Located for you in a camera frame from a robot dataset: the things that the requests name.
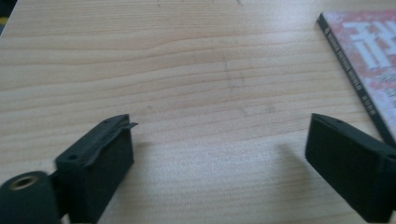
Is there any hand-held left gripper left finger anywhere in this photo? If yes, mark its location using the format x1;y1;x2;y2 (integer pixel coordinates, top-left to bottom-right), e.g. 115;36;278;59
54;113;139;224

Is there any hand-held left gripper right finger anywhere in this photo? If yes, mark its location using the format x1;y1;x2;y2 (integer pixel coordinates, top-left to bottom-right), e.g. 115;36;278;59
304;113;396;224

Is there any red and white book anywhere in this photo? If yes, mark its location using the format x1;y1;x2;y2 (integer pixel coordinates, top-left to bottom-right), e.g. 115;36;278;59
316;8;396;148

